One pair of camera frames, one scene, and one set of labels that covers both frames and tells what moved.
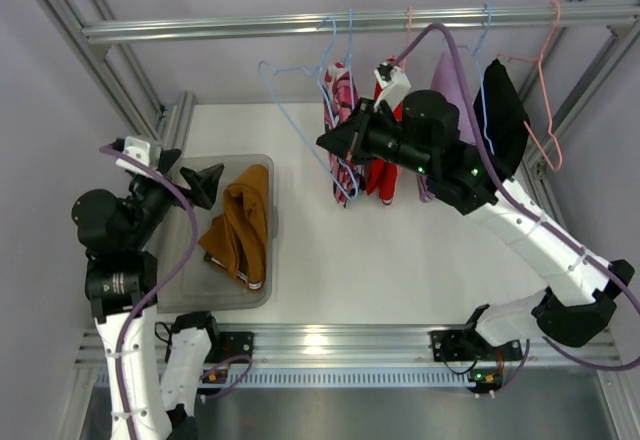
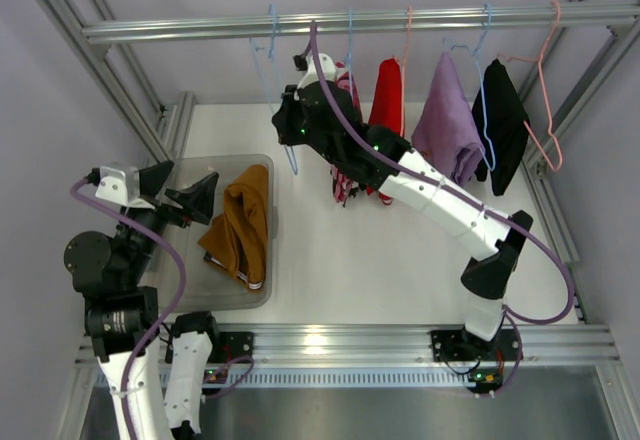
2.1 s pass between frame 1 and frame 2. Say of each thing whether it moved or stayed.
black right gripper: moved
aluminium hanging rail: stayed
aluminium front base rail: stayed
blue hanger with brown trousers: moved
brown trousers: stayed
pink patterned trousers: stayed
